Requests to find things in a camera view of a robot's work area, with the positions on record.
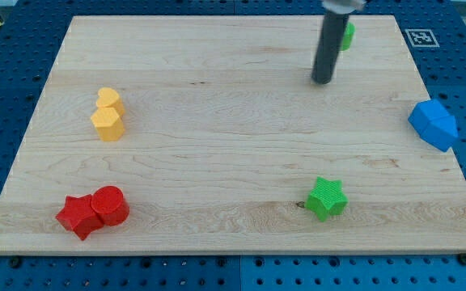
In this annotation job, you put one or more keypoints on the yellow hexagon block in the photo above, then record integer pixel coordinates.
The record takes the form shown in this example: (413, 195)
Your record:
(108, 124)

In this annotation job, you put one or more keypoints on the white fiducial marker tag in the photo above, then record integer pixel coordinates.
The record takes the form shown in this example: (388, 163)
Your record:
(421, 38)

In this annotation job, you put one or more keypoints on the red circle block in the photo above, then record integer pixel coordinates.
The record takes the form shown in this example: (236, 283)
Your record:
(110, 205)

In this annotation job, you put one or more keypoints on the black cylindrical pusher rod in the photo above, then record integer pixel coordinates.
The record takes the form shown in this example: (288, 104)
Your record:
(329, 46)

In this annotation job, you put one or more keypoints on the green star block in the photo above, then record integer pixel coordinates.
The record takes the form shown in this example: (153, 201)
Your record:
(326, 199)

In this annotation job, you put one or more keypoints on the blue triangle block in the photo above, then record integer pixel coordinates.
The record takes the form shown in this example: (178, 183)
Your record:
(441, 133)

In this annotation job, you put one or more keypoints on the blue cube block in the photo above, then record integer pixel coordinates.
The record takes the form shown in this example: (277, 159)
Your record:
(424, 113)

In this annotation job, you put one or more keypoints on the red star block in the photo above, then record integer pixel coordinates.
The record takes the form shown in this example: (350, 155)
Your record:
(78, 216)

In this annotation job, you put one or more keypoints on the silver rod mount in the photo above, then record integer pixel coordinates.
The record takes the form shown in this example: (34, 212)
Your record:
(343, 7)

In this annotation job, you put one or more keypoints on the green circle block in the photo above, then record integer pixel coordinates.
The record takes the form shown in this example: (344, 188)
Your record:
(348, 36)

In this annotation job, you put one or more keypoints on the wooden board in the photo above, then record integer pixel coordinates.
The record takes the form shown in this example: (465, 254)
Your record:
(225, 135)

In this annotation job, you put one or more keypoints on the yellow heart block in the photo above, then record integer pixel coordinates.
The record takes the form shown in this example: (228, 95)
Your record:
(110, 98)

